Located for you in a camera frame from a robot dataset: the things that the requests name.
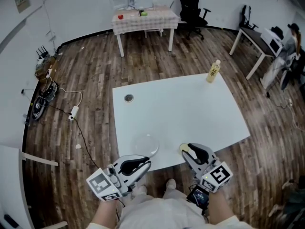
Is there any black high-back chair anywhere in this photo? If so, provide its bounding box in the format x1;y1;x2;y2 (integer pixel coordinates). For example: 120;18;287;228
239;5;259;31

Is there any yellow bottle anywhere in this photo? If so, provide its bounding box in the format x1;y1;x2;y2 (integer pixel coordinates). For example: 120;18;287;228
206;59;222;84

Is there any person's right shoe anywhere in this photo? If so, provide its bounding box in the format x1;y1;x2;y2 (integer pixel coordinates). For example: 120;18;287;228
163;178;177;193

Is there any table with checked cloth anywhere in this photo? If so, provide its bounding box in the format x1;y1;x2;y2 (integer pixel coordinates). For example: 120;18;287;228
112;5;180;58

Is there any person's left forearm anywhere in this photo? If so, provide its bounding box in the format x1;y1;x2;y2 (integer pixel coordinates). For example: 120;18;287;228
90;199;122;229

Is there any spare gripper device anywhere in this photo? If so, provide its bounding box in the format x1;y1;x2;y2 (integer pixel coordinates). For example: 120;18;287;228
41;80;60;103
31;96;48;122

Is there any person's left shoe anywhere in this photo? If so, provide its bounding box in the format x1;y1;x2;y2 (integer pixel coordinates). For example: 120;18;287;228
132;184;148;198

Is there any dark top desk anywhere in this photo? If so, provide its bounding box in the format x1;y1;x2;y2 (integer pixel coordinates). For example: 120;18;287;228
229;26;284;80

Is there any person's white shirt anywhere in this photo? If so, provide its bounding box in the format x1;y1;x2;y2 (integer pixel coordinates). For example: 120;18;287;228
85;194;258;229

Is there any black device with screen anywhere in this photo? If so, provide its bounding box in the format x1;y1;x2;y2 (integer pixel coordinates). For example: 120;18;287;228
186;184;210;209

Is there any white power strip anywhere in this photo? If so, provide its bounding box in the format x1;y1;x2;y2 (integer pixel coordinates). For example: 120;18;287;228
68;105;80;121

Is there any black office chair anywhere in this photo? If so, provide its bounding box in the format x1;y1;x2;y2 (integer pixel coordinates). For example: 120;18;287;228
178;0;212;41
271;26;285;41

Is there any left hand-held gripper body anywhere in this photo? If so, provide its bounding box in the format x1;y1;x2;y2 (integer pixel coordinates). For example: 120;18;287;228
86;163;134;202

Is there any person's shoe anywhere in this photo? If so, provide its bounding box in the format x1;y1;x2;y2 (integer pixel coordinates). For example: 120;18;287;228
132;184;148;198
163;178;177;193

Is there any wall sign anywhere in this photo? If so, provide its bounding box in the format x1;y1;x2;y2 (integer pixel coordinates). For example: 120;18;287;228
13;0;31;14

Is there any person's right forearm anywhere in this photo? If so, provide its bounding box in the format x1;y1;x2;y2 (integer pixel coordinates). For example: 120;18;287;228
206;189;239;227

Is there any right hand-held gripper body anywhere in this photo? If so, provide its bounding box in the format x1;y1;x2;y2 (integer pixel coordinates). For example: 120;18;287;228
194;158;234;194

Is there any white toaster oven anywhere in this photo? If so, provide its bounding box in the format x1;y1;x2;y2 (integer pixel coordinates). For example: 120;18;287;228
128;0;153;10

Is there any black floor cable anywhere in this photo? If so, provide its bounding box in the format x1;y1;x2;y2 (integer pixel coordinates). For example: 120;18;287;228
49;104;101;169

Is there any cardboard box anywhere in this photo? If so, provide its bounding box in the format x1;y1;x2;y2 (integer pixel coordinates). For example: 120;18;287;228
35;56;59;81

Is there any white cable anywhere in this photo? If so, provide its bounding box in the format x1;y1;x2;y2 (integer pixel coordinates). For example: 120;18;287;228
58;87;83;109

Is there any white side table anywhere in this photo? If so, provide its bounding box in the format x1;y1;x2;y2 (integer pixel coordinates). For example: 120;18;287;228
0;145;69;229

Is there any white microwave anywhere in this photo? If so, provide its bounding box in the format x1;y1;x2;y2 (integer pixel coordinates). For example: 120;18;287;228
260;28;285;57

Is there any clear glass bowl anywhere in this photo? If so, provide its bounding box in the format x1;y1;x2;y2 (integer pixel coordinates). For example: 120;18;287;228
130;134;160;158

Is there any white framed box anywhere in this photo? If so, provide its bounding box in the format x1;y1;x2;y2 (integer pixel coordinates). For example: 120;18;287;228
111;0;131;10

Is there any black router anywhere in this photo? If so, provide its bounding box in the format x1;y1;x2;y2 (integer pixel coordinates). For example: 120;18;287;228
35;45;49;60

